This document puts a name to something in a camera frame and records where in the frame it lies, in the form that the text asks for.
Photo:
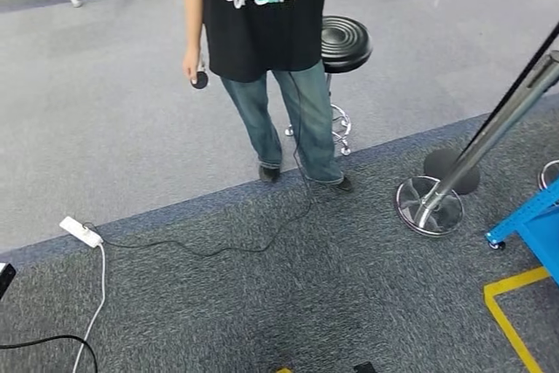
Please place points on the person's right hand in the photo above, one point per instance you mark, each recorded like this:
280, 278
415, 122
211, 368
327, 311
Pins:
191, 66

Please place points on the black round controller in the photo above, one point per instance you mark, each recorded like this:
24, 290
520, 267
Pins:
201, 80

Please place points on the person's right forearm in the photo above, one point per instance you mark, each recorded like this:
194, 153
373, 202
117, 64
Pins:
193, 6

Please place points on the blue metal shelf rack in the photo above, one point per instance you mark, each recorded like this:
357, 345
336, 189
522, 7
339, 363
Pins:
537, 225

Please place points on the person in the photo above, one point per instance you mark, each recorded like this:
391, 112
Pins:
262, 29

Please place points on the black round stool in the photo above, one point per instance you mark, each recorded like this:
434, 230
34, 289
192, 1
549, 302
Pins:
345, 43

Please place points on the white power strip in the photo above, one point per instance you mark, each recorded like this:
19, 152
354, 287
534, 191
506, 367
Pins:
81, 232

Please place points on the black robot body tip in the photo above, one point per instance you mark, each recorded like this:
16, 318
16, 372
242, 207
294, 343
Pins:
364, 368

